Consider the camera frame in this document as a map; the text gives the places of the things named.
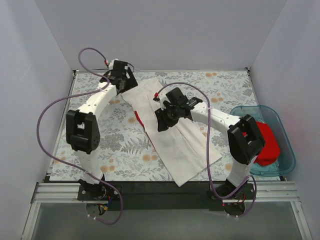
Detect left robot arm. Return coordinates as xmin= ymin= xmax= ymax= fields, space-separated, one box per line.
xmin=66 ymin=59 xmax=138 ymax=200

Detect white t-shirt red print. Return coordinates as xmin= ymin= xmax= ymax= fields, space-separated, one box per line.
xmin=122 ymin=77 xmax=207 ymax=187

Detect teal plastic bin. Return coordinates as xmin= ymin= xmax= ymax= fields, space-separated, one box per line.
xmin=230 ymin=105 xmax=296 ymax=177

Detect aluminium frame rail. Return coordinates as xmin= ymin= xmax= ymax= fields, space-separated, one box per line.
xmin=21 ymin=181 xmax=312 ymax=240

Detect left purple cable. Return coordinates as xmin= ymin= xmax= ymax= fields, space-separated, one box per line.
xmin=36 ymin=47 xmax=124 ymax=225

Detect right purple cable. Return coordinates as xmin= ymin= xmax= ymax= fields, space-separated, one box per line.
xmin=154 ymin=82 xmax=256 ymax=220

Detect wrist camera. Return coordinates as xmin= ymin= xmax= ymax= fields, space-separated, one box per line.
xmin=153 ymin=92 xmax=171 ymax=110
xmin=104 ymin=58 xmax=118 ymax=70

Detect purple cable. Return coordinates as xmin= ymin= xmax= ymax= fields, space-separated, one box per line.
xmin=36 ymin=47 xmax=124 ymax=225
xmin=154 ymin=82 xmax=256 ymax=220

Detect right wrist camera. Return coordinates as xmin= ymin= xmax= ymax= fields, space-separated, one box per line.
xmin=153 ymin=92 xmax=171 ymax=110

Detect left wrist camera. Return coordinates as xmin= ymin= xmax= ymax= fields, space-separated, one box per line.
xmin=104 ymin=58 xmax=118 ymax=70

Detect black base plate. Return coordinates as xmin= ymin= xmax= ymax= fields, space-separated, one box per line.
xmin=77 ymin=180 xmax=255 ymax=216

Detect floral patterned table mat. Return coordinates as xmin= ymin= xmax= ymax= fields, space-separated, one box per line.
xmin=49 ymin=70 xmax=258 ymax=181

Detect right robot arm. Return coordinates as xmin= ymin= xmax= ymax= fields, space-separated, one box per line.
xmin=153 ymin=87 xmax=266 ymax=199

